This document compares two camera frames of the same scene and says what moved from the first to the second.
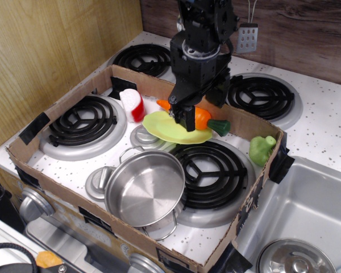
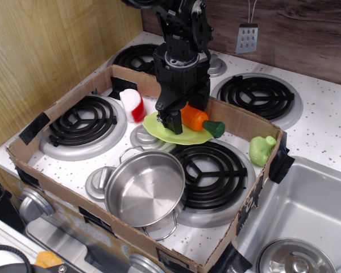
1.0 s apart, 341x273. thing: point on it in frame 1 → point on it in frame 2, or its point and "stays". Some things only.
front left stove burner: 90,128 stays
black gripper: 195,78 → 178,76
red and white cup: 133,104 stays
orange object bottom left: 46,259 stays
